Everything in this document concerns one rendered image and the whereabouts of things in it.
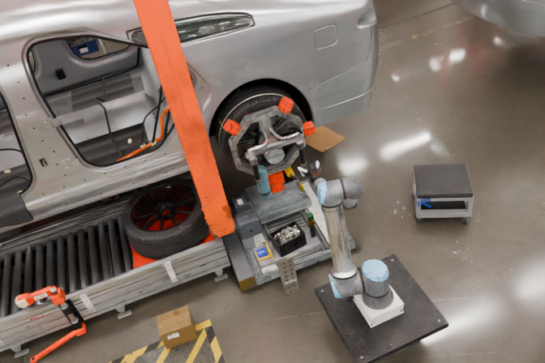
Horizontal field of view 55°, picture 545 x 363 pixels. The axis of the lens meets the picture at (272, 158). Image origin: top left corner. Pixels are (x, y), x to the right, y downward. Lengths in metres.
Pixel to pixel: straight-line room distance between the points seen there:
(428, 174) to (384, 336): 1.42
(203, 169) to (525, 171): 2.76
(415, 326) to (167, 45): 2.14
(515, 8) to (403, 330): 2.93
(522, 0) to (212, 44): 2.70
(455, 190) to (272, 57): 1.65
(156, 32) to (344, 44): 1.50
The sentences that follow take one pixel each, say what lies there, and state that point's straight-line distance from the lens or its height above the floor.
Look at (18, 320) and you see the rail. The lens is 4.09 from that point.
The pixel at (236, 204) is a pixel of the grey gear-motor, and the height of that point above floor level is 0.43.
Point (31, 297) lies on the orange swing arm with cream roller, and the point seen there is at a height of 0.49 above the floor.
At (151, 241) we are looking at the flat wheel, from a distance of 3.88.
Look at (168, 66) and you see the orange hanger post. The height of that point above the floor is 1.86.
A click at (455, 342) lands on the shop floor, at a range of 3.71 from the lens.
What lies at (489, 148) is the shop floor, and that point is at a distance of 5.03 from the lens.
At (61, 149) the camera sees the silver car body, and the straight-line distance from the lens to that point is 3.72.
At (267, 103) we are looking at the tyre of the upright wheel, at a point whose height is 1.14.
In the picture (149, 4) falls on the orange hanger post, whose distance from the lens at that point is 2.74.
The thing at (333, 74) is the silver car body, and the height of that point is 1.16.
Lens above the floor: 3.15
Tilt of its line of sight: 39 degrees down
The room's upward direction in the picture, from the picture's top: 12 degrees counter-clockwise
